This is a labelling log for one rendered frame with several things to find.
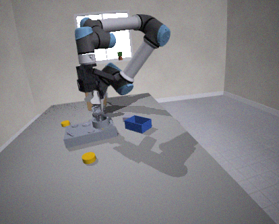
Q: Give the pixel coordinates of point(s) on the yellow short cylinder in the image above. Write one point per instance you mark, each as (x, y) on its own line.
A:
(65, 123)
(88, 157)

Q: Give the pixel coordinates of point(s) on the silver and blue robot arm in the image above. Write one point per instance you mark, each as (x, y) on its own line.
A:
(98, 36)

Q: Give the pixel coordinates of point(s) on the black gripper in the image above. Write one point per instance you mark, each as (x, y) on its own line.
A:
(90, 84)

